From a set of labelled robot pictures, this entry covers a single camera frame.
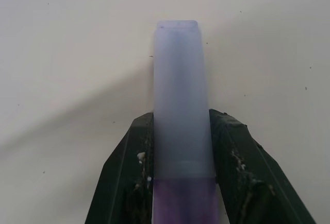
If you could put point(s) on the purple marker with translucent cap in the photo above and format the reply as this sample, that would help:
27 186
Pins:
181 100

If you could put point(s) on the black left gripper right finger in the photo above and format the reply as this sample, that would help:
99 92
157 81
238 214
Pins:
257 182

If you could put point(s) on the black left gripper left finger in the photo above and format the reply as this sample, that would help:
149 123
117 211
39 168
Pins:
121 177

